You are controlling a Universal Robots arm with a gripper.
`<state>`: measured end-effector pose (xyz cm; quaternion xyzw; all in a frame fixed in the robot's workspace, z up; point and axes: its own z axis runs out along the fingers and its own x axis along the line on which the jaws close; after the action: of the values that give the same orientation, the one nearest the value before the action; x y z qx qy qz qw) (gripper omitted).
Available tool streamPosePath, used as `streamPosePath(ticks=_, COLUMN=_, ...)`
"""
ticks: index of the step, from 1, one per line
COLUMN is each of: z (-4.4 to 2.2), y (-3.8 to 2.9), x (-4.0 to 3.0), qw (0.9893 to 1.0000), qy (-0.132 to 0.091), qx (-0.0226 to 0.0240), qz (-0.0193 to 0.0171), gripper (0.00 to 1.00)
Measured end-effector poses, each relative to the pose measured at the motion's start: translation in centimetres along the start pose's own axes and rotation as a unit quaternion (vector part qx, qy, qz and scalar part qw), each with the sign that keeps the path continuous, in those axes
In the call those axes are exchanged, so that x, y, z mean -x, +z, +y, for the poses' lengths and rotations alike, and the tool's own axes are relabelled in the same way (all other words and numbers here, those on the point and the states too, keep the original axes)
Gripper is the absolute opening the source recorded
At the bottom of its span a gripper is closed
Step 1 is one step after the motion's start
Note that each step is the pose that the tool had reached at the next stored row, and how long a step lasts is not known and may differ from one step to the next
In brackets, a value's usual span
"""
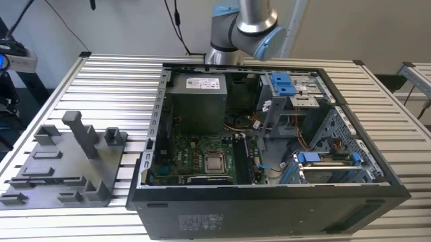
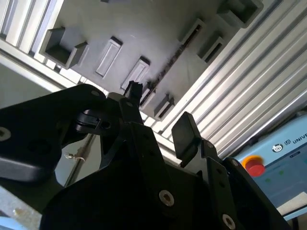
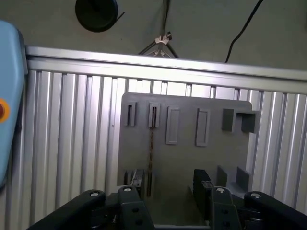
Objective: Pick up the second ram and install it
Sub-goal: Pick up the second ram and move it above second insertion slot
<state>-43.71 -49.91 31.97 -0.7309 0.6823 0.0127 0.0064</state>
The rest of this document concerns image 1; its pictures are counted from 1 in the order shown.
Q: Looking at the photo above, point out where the black RAM slot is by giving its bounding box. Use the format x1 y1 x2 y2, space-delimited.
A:
238 138 248 184
242 138 252 184

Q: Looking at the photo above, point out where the grey parts rack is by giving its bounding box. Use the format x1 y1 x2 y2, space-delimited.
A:
0 110 130 210

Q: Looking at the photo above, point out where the grey power supply unit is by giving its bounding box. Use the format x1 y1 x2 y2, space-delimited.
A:
167 73 228 135

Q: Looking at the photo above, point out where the green motherboard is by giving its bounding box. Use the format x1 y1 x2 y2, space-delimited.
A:
148 133 270 187

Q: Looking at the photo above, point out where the CPU socket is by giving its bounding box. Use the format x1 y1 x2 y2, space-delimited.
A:
200 150 228 175

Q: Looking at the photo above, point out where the silver CPU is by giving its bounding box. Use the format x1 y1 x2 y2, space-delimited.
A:
206 156 226 170

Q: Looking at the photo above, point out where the black graphics card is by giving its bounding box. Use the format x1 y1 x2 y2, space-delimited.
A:
186 175 236 187

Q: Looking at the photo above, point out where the blue disk carrier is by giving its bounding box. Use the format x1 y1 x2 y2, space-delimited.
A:
280 150 367 185
270 72 298 97

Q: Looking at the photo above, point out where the black PC case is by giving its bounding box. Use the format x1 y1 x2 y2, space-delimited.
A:
126 62 412 240

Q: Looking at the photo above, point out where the silver drive cage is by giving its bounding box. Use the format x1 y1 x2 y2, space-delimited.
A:
256 71 334 139

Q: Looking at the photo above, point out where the white vertical profile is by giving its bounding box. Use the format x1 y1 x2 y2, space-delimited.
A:
286 0 308 58

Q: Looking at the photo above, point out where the black box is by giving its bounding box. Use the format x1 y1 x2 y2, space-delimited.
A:
374 74 407 94

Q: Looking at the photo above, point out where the slatted aluminium side table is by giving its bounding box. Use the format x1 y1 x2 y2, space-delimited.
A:
395 62 431 101

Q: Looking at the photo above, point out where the black desk frame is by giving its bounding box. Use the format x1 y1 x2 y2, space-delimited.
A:
0 70 55 162

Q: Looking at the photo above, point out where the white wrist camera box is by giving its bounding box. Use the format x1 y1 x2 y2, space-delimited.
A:
7 51 39 74

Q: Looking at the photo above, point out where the thin black wall wire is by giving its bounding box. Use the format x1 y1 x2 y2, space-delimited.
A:
44 0 91 53

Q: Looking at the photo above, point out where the black hanging cable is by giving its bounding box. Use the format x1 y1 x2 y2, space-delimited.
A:
163 0 191 55

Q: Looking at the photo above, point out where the orange wire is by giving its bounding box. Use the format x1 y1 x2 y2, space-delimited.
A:
291 113 318 153

